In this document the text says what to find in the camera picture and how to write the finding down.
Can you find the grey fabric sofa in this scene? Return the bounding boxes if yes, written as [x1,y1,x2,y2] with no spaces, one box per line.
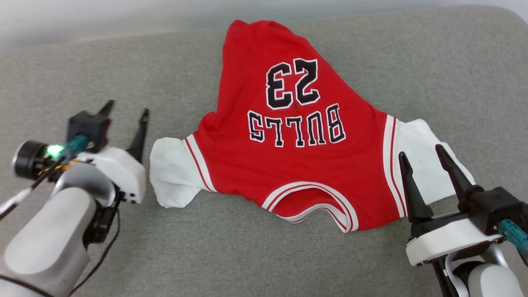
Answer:
[0,5,528,297]

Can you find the teal plug camera cable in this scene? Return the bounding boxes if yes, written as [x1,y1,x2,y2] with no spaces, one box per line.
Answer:
[0,135,90,220]
[497,219,528,266]

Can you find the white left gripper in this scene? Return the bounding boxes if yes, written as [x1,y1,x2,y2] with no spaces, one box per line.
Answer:
[76,100,150,205]

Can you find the teal plug right camera cable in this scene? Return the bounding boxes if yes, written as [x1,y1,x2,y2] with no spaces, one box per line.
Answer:
[497,219,528,266]

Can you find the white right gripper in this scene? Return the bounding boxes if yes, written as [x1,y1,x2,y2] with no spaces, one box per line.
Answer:
[398,144,503,267]

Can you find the black and white right arm cable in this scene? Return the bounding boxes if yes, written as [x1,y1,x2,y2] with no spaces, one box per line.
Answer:
[430,251,471,297]

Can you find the red Bulls 23 basketball jersey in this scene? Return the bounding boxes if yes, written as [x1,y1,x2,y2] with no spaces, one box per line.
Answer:
[149,19,476,233]

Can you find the teal plug left camera cable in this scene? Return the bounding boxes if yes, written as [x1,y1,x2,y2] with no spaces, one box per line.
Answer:
[0,135,90,220]

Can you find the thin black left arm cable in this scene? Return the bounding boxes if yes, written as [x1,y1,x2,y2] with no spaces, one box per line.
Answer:
[68,208,121,297]

